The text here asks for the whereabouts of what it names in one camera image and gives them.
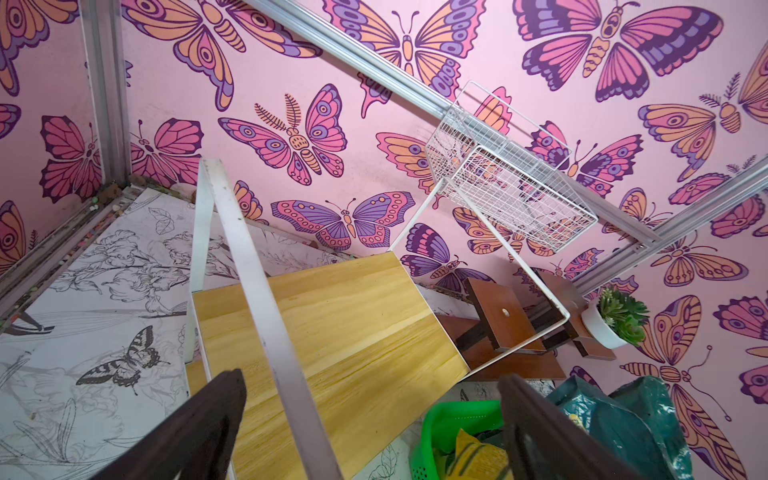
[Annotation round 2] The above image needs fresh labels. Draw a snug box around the green plastic basket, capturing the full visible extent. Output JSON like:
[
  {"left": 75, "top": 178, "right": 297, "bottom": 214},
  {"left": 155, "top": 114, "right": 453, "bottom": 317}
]
[{"left": 409, "top": 400, "right": 503, "bottom": 479}]

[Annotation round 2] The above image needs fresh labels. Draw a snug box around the wooden white frame shelf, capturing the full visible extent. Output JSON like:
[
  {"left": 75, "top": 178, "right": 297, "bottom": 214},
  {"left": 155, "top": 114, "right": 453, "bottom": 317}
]
[{"left": 185, "top": 160, "right": 536, "bottom": 479}]

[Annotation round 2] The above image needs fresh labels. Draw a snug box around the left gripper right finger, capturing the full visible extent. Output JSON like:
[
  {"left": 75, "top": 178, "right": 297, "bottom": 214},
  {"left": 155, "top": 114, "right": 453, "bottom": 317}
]
[{"left": 498, "top": 374, "right": 641, "bottom": 479}]

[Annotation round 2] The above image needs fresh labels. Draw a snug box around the white pot succulent plant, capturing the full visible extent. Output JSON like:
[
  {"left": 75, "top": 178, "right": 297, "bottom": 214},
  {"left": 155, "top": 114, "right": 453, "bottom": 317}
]
[{"left": 581, "top": 288, "right": 649, "bottom": 350}]

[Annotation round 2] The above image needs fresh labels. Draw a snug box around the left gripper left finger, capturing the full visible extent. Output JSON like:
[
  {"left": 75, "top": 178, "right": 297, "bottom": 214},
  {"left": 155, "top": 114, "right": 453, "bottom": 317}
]
[{"left": 94, "top": 369, "right": 247, "bottom": 479}]

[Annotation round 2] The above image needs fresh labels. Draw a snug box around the aluminium cage frame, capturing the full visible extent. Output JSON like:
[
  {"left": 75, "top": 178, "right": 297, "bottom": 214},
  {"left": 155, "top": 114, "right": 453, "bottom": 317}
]
[{"left": 1, "top": 1, "right": 767, "bottom": 270}]

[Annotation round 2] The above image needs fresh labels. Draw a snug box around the dark green fertilizer bag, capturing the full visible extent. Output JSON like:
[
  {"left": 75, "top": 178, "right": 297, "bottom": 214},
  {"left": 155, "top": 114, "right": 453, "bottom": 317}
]
[{"left": 546, "top": 376, "right": 676, "bottom": 479}]

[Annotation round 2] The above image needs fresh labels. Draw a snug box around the brown wooden step stand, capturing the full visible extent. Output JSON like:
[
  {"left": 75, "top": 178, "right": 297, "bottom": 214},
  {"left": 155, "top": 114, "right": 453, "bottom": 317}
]
[{"left": 437, "top": 273, "right": 616, "bottom": 381}]

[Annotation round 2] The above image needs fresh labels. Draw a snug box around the yellow green bag shelf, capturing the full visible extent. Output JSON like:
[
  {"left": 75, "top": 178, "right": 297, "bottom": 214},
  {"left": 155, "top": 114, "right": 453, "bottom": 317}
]
[{"left": 438, "top": 430, "right": 513, "bottom": 480}]

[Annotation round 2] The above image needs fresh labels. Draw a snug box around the white wire basket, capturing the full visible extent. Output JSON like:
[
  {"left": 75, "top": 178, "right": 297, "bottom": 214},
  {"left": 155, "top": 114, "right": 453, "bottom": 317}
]
[{"left": 426, "top": 81, "right": 598, "bottom": 252}]

